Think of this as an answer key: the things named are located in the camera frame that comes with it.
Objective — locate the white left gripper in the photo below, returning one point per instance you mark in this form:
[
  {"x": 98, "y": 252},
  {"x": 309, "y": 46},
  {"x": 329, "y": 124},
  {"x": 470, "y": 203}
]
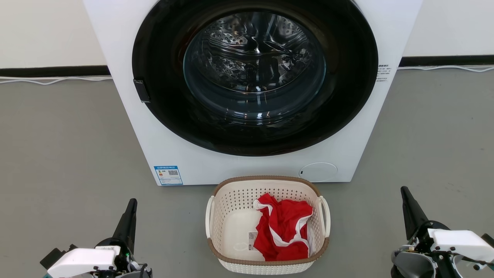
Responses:
[{"x": 81, "y": 260}]

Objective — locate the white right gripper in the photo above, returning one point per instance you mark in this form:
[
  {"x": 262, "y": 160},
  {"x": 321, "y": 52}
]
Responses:
[{"x": 459, "y": 241}]

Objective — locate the white perforated laundry basket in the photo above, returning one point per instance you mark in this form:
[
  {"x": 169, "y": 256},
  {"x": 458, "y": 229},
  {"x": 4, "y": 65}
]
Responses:
[{"x": 235, "y": 200}]

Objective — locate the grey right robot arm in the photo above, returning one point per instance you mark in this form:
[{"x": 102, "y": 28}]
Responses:
[{"x": 413, "y": 264}]

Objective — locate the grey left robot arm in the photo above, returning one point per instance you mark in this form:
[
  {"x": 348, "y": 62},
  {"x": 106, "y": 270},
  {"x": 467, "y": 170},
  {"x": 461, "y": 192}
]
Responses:
[{"x": 133, "y": 271}]

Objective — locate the white printed paper label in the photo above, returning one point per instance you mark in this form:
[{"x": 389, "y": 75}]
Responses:
[{"x": 252, "y": 240}]

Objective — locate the blue energy label sticker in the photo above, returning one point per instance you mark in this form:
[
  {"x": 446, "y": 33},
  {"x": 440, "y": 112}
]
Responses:
[{"x": 168, "y": 175}]

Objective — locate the round white filter cover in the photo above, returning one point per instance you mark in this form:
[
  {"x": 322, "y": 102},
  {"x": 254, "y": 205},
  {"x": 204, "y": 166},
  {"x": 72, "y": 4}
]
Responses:
[{"x": 318, "y": 172}]

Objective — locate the red garment with white trim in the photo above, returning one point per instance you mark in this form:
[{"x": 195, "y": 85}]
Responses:
[{"x": 283, "y": 227}]

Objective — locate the small printed text sticker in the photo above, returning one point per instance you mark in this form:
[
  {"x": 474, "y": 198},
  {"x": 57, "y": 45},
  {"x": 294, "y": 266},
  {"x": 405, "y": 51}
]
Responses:
[{"x": 383, "y": 73}]

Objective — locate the white front-load washing machine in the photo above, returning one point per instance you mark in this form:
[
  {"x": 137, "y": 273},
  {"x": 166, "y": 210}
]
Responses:
[{"x": 127, "y": 58}]

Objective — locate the black round washer door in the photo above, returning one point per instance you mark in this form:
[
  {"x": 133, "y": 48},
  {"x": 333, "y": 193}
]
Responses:
[{"x": 162, "y": 58}]

